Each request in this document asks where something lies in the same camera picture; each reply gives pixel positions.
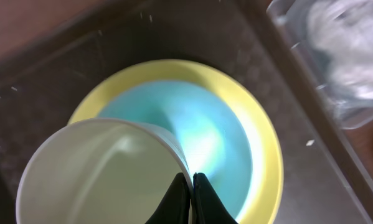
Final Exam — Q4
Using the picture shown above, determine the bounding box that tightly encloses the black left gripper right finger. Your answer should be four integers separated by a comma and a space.
193, 173, 237, 224

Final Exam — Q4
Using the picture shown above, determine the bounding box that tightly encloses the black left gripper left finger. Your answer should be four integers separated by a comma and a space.
146, 173, 191, 224

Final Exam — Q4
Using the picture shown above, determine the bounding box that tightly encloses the light blue bowl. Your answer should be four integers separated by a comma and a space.
98, 80, 252, 221

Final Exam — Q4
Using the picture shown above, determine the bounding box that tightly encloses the yellow plate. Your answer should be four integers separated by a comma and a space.
68, 59, 284, 223

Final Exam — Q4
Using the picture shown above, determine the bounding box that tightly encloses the white cup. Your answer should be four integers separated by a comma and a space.
16, 118, 192, 224

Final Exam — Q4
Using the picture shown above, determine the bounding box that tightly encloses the dark brown serving tray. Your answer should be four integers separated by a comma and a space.
0, 1, 373, 223

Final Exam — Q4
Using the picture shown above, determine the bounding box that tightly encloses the clear plastic bin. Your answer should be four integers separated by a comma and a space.
266, 0, 373, 129

